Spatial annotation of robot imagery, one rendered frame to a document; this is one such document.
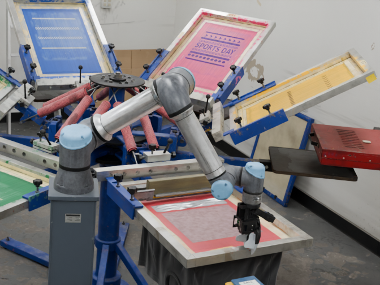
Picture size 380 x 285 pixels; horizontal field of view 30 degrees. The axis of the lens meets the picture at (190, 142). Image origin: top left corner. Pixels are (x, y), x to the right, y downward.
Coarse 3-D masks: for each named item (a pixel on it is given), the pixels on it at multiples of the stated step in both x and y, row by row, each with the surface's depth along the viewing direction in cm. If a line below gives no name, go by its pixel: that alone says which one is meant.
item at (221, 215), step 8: (192, 200) 326; (224, 200) 329; (200, 208) 318; (208, 208) 319; (216, 208) 319; (224, 208) 320; (232, 208) 321; (208, 216) 310; (216, 216) 311; (224, 216) 312; (232, 216) 312; (216, 224) 302; (224, 224) 303; (232, 224) 304; (224, 232) 296; (232, 232) 296; (264, 232) 299; (272, 232) 300; (264, 240) 292
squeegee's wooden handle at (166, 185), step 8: (176, 176) 324; (184, 176) 325; (192, 176) 326; (200, 176) 327; (152, 184) 316; (160, 184) 318; (168, 184) 320; (176, 184) 323; (184, 184) 325; (192, 184) 327; (200, 184) 329; (208, 184) 331; (160, 192) 320; (168, 192) 322
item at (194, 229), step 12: (144, 204) 317; (156, 204) 318; (156, 216) 306; (168, 216) 307; (180, 216) 308; (192, 216) 309; (180, 228) 296; (192, 228) 297; (204, 228) 298; (216, 228) 299; (192, 240) 286; (204, 240) 287; (216, 240) 288; (228, 240) 289
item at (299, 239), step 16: (144, 224) 295; (160, 224) 289; (288, 224) 300; (160, 240) 282; (176, 240) 277; (272, 240) 284; (288, 240) 285; (304, 240) 288; (176, 256) 270; (192, 256) 265; (208, 256) 267; (224, 256) 270; (240, 256) 274
